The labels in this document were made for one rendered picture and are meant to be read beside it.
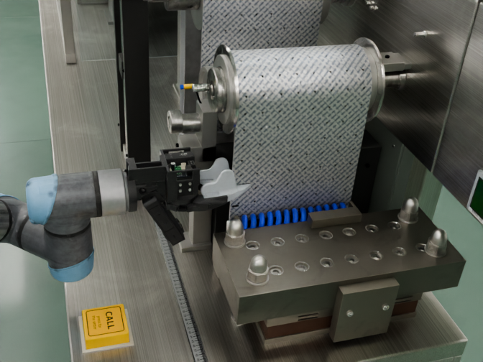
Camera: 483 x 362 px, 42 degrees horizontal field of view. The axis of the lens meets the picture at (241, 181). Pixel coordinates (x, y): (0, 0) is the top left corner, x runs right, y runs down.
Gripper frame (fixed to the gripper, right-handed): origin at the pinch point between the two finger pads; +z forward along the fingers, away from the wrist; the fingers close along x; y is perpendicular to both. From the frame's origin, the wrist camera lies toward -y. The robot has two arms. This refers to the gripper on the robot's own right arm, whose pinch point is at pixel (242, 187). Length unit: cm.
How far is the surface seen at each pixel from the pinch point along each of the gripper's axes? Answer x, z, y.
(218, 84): 3.2, -4.4, 18.5
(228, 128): 1.8, -2.6, 11.0
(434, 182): 13, 50, -14
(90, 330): -11.6, -27.9, -16.5
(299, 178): -0.3, 10.4, 0.9
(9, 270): 115, -53, -109
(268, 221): -3.4, 4.2, -5.5
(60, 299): 94, -35, -109
